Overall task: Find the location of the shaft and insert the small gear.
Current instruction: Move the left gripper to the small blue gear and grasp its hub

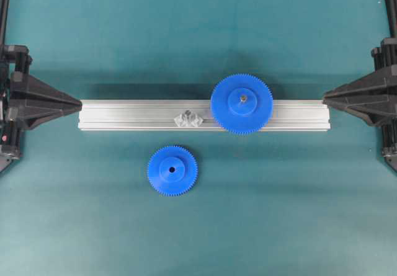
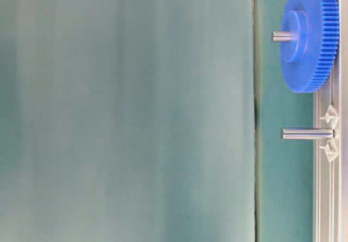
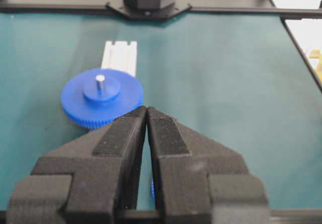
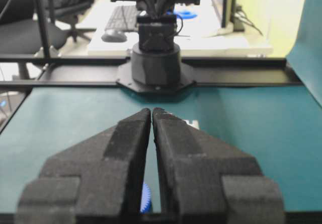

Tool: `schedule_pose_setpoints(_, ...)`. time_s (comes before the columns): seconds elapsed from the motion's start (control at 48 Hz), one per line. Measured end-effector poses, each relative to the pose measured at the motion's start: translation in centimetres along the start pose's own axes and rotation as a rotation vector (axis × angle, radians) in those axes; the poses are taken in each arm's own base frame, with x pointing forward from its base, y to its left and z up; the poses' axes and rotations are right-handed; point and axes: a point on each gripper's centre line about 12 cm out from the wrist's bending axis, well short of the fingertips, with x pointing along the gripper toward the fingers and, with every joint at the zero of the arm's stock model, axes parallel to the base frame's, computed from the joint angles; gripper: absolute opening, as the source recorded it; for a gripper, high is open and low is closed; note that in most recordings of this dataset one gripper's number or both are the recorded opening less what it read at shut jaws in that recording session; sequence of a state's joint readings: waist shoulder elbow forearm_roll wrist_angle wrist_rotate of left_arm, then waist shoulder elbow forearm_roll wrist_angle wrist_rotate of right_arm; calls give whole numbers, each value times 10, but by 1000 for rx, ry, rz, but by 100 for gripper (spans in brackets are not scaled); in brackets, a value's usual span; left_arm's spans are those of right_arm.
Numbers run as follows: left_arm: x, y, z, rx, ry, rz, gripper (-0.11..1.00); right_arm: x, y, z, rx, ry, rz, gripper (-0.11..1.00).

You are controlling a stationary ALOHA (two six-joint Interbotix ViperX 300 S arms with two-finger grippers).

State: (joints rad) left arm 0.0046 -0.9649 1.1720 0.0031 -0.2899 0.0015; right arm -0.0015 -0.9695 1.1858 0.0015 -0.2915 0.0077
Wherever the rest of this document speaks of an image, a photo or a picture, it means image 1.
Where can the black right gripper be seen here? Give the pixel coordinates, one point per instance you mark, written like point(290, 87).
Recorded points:
point(374, 114)

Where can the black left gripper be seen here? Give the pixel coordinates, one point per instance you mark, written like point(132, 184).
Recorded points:
point(33, 102)

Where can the small blue gear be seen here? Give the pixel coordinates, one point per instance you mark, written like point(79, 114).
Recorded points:
point(172, 171)

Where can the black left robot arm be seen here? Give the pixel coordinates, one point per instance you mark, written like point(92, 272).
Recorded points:
point(4, 9)

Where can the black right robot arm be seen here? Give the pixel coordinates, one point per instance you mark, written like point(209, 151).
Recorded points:
point(372, 98)

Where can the large blue gear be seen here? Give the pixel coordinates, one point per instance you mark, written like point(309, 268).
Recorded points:
point(242, 104)

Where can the silver aluminium extrusion rail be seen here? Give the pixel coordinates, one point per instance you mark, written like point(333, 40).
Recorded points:
point(153, 115)

